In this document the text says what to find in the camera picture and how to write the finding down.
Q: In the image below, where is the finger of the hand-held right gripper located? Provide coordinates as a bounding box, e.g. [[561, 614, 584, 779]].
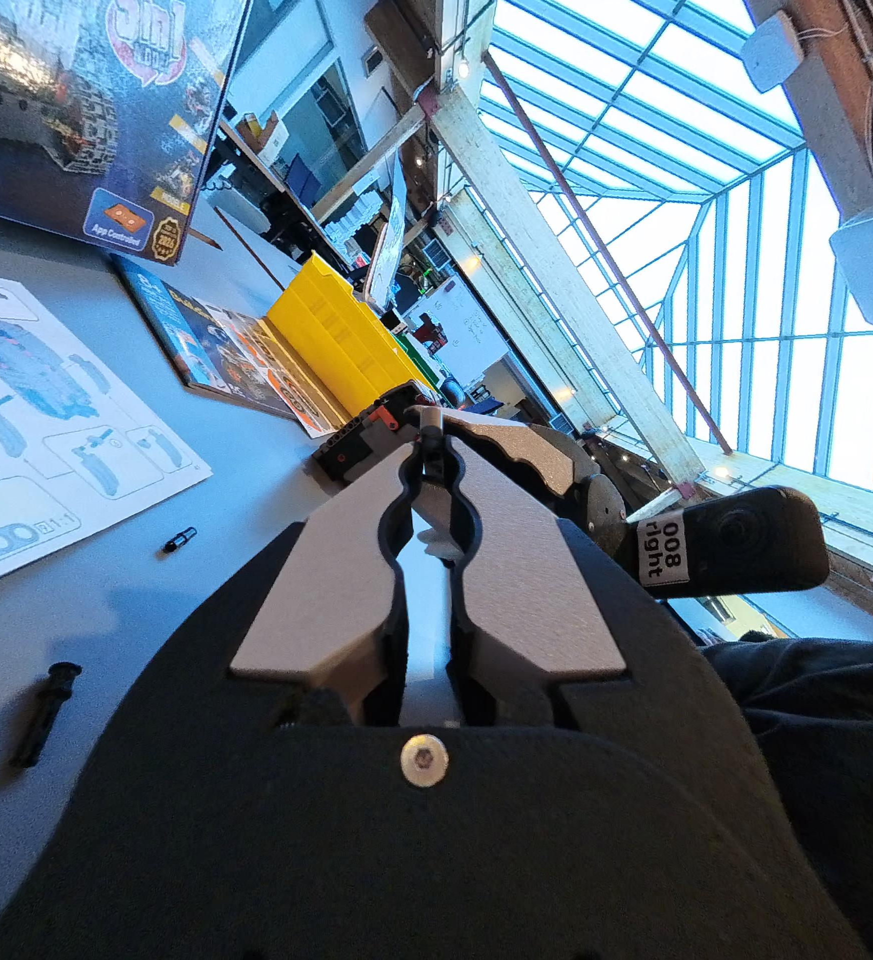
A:
[[436, 408, 582, 500], [410, 480, 468, 562]]

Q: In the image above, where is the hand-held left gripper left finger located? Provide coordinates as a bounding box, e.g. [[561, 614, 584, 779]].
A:
[[230, 442, 413, 726]]

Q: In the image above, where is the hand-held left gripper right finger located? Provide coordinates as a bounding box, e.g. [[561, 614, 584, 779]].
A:
[[450, 442, 627, 726]]

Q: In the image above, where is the grey perforated building beam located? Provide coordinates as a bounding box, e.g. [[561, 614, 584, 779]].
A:
[[415, 405, 449, 481]]

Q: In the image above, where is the grey desk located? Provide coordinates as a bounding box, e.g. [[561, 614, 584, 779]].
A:
[[0, 198, 423, 960]]

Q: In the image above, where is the partly built toy vehicle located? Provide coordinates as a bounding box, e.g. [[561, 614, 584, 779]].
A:
[[310, 378, 441, 481]]

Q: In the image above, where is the whiteboard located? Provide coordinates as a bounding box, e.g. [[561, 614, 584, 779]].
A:
[[405, 273, 514, 385]]

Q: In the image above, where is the pale wooden roof beam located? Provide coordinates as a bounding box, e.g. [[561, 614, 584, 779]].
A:
[[429, 82, 708, 489]]

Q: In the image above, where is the yellow storage bin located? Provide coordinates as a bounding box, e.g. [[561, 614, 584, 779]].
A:
[[265, 251, 438, 421]]

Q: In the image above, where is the glass skylight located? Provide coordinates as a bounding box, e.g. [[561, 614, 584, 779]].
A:
[[474, 0, 873, 511]]

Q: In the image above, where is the building instruction booklet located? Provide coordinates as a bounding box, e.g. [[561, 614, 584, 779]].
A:
[[110, 253, 351, 440]]

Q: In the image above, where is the open instruction booklet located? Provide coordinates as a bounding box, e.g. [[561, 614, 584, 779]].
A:
[[0, 270, 213, 597]]

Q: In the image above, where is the blue toy kit box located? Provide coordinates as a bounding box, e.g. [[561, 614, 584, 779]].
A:
[[0, 0, 254, 267]]

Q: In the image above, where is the white wall sensor box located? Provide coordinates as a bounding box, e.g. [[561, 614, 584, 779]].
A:
[[740, 9, 807, 93]]

